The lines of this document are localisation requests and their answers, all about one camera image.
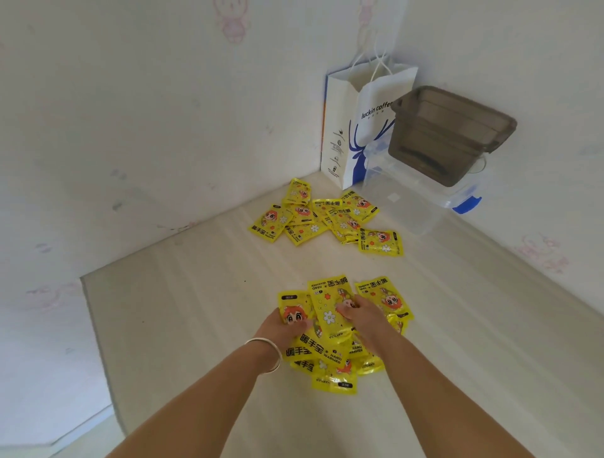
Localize person's right hand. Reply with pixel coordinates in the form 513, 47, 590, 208
335, 295, 403, 360

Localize person's left hand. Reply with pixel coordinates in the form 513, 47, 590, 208
252, 307, 313, 355

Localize person's right forearm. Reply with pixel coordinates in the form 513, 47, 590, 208
375, 335, 537, 458

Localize person's left forearm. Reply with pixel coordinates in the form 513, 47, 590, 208
106, 342, 282, 458

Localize clear blue-latch storage box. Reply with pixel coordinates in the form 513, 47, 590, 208
361, 150, 487, 237

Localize white blue-deer paper bag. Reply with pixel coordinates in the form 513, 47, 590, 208
320, 40, 420, 191

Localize brown translucent plastic box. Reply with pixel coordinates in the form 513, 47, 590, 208
388, 85, 518, 188

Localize metal bangle bracelet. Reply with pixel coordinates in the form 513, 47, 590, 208
243, 337, 283, 375

